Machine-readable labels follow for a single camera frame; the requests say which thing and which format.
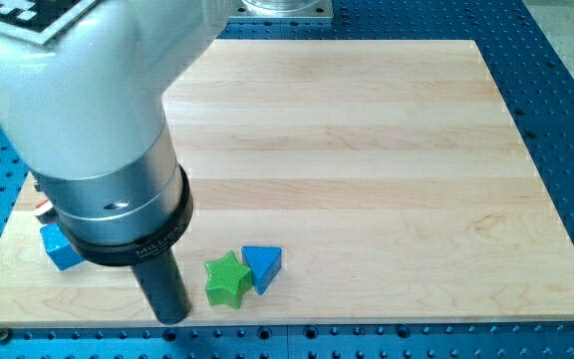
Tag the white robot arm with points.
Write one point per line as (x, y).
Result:
(80, 100)

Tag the green star block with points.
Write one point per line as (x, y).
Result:
(227, 281)

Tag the fiducial marker tag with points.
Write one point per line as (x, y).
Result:
(38, 21)

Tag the blue triangle block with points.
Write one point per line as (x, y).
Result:
(265, 263)

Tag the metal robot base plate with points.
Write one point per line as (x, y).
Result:
(283, 10)

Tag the red block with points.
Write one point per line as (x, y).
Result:
(45, 212)

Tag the wooden board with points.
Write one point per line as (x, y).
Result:
(390, 173)

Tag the blue cube block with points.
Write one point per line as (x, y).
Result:
(58, 247)

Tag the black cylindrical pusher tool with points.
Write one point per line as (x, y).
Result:
(142, 239)

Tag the board corner screw left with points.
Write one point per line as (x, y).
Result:
(5, 335)

